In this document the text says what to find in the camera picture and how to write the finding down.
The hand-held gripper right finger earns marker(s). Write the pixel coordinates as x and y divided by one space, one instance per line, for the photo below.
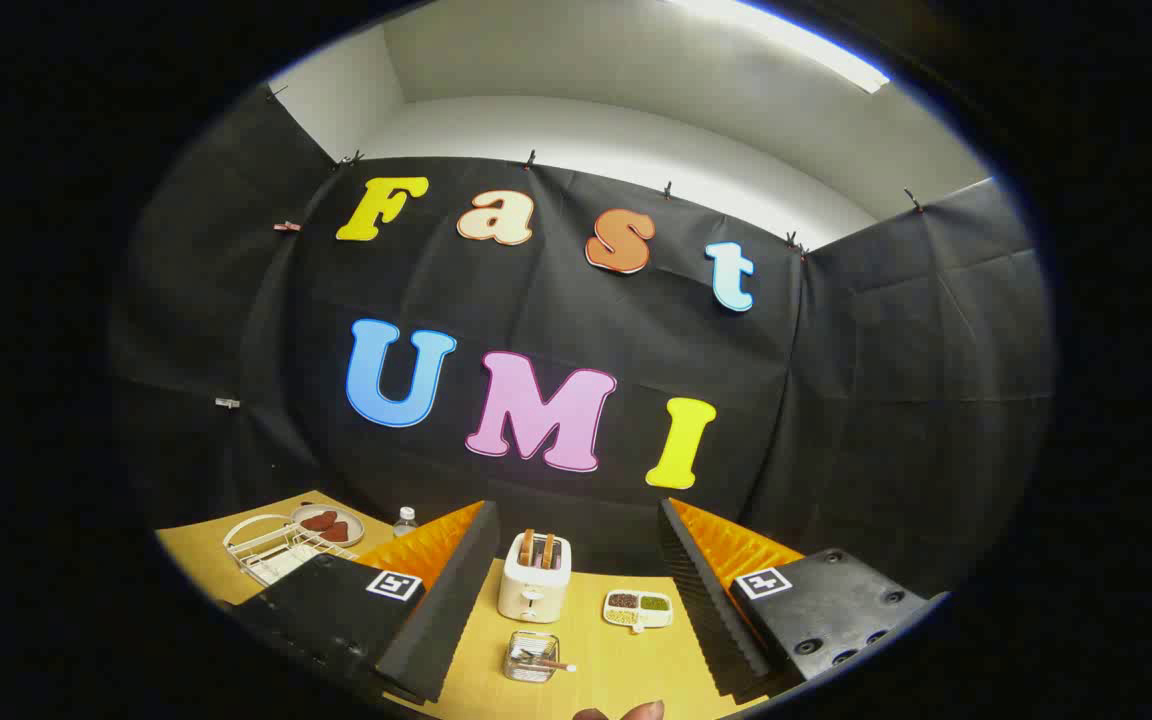
701 610

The cream toaster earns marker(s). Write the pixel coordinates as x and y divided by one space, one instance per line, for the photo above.
533 590

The small grey plate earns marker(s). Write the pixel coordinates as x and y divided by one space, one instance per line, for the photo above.
351 518

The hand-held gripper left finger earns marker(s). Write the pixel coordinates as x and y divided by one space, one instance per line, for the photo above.
446 610

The brown food piece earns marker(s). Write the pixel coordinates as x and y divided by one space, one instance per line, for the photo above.
317 520
337 533

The green label water bottle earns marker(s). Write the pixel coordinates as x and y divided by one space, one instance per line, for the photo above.
405 525

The toasted bread slice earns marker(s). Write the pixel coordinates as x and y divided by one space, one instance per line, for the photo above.
547 551
526 548

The white divided bean dish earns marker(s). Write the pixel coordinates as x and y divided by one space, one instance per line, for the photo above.
638 610

